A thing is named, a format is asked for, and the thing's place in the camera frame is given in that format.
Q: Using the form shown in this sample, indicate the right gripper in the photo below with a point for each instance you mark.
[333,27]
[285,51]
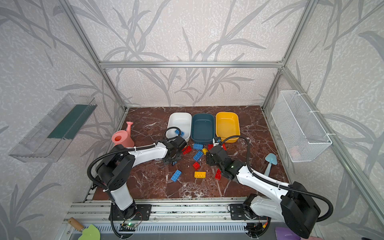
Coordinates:
[209,159]

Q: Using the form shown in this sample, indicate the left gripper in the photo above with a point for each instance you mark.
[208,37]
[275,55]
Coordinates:
[178,155]

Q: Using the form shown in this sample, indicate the blue lego brick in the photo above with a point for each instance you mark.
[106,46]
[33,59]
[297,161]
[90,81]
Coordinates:
[179,133]
[198,146]
[176,175]
[198,156]

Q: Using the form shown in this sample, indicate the small red lego brick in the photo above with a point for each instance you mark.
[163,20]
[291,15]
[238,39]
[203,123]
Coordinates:
[196,166]

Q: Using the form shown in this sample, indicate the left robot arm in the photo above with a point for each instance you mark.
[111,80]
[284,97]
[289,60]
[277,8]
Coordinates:
[112,170]

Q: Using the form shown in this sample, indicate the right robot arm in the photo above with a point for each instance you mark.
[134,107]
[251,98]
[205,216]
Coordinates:
[291,203]

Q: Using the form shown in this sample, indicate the white rectangular container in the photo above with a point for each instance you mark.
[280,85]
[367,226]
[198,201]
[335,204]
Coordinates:
[183,121]

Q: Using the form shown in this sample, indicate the yellow rectangular container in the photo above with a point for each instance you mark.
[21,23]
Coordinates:
[227,125]

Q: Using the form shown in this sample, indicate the teal rectangular container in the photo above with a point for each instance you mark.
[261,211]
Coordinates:
[203,129]

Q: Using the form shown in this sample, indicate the pink watering can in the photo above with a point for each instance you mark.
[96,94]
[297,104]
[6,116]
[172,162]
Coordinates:
[123,137]

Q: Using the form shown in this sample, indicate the light blue toy shovel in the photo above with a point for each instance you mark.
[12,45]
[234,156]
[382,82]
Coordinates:
[272,161]

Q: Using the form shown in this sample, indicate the purple object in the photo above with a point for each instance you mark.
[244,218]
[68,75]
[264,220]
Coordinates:
[286,234]

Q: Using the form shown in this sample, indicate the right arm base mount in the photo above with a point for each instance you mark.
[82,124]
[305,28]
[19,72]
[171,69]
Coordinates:
[241,212]

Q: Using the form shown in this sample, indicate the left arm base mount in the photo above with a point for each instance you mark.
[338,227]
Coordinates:
[132,213]

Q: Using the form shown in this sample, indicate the white wire mesh basket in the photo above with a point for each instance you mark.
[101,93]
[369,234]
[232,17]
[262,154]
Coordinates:
[302,133]

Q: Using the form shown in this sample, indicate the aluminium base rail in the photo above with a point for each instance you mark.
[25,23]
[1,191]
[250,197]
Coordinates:
[169,215]

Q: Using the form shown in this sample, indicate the green trowel wooden handle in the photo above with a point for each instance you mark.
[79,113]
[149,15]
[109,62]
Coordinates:
[89,233]

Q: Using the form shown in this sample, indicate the clear plastic wall shelf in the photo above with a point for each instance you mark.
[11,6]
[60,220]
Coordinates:
[50,138]

